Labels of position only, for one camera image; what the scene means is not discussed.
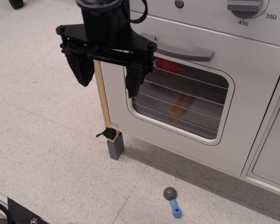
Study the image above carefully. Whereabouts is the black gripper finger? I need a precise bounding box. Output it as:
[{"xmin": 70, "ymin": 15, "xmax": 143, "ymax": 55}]
[
  {"xmin": 125, "ymin": 67, "xmax": 144, "ymax": 98},
  {"xmin": 65, "ymin": 52, "xmax": 94, "ymax": 87}
]

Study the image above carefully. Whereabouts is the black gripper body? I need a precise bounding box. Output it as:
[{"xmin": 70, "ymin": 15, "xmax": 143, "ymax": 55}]
[{"xmin": 56, "ymin": 0, "xmax": 157, "ymax": 72}]

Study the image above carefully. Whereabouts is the grey oven door handle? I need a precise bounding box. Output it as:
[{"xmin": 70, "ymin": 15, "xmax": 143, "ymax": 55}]
[{"xmin": 141, "ymin": 33, "xmax": 215, "ymax": 62}]

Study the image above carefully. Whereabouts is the white oven door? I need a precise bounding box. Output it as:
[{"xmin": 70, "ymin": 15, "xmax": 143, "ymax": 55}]
[{"xmin": 101, "ymin": 26, "xmax": 280, "ymax": 176}]

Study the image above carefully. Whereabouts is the grey round oven button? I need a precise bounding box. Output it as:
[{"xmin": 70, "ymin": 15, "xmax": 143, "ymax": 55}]
[{"xmin": 175, "ymin": 0, "xmax": 184, "ymax": 8}]

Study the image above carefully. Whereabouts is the wooden cabinet leg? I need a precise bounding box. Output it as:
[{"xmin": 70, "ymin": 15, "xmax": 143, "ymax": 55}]
[{"xmin": 93, "ymin": 59, "xmax": 122, "ymax": 143}]

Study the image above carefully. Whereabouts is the red ketchup bottle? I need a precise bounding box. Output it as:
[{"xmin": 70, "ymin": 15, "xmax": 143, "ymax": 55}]
[{"xmin": 156, "ymin": 58, "xmax": 186, "ymax": 73}]

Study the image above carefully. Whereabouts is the toy bread loaf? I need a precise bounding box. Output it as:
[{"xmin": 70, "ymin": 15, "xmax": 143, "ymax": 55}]
[{"xmin": 168, "ymin": 94, "xmax": 194, "ymax": 118}]

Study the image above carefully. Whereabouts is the black tape piece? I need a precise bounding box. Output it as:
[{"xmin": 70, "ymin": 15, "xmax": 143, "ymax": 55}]
[{"xmin": 96, "ymin": 127, "xmax": 117, "ymax": 140}]

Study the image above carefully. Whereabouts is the grey leg foot cap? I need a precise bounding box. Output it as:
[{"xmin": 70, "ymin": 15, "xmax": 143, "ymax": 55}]
[{"xmin": 107, "ymin": 133, "xmax": 124, "ymax": 161}]

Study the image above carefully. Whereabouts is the white toy kitchen cabinet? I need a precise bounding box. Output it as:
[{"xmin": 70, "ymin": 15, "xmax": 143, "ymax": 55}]
[{"xmin": 101, "ymin": 0, "xmax": 280, "ymax": 194}]

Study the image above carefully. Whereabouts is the black wheel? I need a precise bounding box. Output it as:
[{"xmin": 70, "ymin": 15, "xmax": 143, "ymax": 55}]
[{"xmin": 9, "ymin": 0, "xmax": 24, "ymax": 10}]

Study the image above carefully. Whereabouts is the blue grey toy scoop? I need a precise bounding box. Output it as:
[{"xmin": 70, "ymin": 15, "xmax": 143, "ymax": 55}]
[{"xmin": 163, "ymin": 187, "xmax": 182, "ymax": 218}]

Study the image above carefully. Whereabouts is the grey temperature knob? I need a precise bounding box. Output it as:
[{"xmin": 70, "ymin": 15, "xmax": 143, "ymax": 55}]
[{"xmin": 227, "ymin": 0, "xmax": 264, "ymax": 19}]

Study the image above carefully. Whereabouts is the white cabinet drawer door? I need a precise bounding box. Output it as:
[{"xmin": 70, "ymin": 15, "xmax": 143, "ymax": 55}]
[{"xmin": 246, "ymin": 67, "xmax": 280, "ymax": 194}]

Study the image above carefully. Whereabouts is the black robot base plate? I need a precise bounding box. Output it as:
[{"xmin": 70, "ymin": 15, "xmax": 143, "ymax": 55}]
[{"xmin": 7, "ymin": 197, "xmax": 49, "ymax": 224}]

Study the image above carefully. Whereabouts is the black base cable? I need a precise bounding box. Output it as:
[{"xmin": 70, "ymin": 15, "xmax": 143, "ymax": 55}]
[{"xmin": 0, "ymin": 200, "xmax": 11, "ymax": 224}]

